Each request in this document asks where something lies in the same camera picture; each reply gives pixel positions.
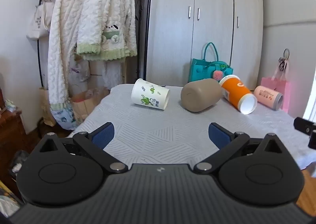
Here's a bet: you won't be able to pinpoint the white fleece robe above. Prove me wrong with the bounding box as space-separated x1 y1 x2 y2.
48 0 99 129

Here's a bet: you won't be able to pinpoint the white fleece pants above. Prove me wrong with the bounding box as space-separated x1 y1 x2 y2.
102 60 124 89

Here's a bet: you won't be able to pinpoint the pink paper cup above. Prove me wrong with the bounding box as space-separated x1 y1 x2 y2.
254 85 283 110

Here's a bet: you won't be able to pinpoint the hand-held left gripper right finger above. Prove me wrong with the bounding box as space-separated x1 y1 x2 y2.
194 122 288 174

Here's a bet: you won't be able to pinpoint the ribbon bow with metal ring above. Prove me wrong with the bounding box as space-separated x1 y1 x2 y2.
273 48 290 81

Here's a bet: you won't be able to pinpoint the brown wooden cabinet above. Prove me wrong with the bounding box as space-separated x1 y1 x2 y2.
0 109 28 157

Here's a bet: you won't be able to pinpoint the pink gift bag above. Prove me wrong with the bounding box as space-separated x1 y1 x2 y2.
261 77 292 113

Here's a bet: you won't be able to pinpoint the white cup with green print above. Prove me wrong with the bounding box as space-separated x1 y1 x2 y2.
131 78 171 111

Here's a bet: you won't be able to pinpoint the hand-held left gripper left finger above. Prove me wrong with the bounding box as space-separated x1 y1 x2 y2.
32 122 128 174

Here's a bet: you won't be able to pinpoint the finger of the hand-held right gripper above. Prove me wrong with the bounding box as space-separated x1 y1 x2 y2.
308 130 316 150
294 117 316 136

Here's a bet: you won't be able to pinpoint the black ring light stand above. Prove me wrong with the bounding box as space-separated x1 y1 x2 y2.
134 0 149 80

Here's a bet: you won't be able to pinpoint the teal handbag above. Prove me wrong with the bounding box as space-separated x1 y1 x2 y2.
188 42 234 83

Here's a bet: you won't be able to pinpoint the orange paper cup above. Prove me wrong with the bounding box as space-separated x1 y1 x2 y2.
219 75 258 115

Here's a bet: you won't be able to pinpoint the tan cup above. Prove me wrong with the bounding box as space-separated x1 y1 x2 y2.
181 78 223 113

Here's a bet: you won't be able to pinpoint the white fleece top green trim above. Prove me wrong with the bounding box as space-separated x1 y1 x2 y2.
76 0 138 62

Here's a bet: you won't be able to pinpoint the white canvas tote bag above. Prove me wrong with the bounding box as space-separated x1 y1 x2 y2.
26 2 53 40

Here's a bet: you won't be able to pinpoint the black clothes rack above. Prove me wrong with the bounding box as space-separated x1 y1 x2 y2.
37 0 99 89

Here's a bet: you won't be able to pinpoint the brown paper bag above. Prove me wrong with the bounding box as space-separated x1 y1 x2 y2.
70 88 111 124
39 87 56 126

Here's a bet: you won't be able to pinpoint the white plastic bag purple print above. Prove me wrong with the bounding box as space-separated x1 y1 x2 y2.
70 59 91 83

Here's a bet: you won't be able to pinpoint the grey wardrobe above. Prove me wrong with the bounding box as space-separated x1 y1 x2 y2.
146 0 264 91

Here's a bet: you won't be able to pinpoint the blue patterned cloth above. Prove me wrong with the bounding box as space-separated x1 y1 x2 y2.
53 106 80 130

